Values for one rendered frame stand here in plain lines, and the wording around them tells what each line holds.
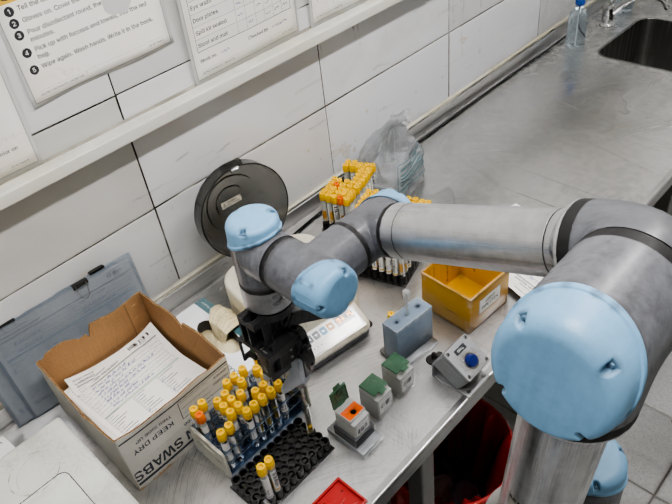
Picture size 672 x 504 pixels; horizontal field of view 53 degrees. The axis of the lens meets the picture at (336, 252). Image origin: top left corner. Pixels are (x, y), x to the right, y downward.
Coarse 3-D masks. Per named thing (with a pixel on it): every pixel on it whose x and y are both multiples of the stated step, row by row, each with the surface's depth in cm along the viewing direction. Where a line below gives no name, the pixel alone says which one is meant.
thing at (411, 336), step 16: (416, 304) 133; (400, 320) 130; (416, 320) 130; (384, 336) 132; (400, 336) 129; (416, 336) 133; (432, 336) 138; (384, 352) 136; (400, 352) 132; (416, 352) 135
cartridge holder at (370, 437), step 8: (336, 424) 121; (328, 432) 123; (336, 432) 121; (344, 432) 119; (368, 432) 120; (376, 432) 121; (344, 440) 120; (352, 440) 118; (360, 440) 118; (368, 440) 120; (376, 440) 120; (352, 448) 119; (360, 448) 119; (368, 448) 119; (360, 456) 119
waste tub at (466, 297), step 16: (432, 272) 143; (448, 272) 148; (464, 272) 150; (480, 272) 146; (496, 272) 142; (432, 288) 140; (448, 288) 135; (464, 288) 148; (480, 288) 147; (496, 288) 138; (432, 304) 143; (448, 304) 138; (464, 304) 134; (480, 304) 136; (496, 304) 141; (448, 320) 141; (464, 320) 137; (480, 320) 139
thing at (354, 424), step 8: (352, 400) 119; (344, 408) 118; (352, 408) 118; (360, 408) 118; (336, 416) 118; (344, 416) 117; (352, 416) 117; (360, 416) 117; (368, 416) 118; (344, 424) 118; (352, 424) 116; (360, 424) 117; (368, 424) 119; (352, 432) 117; (360, 432) 118
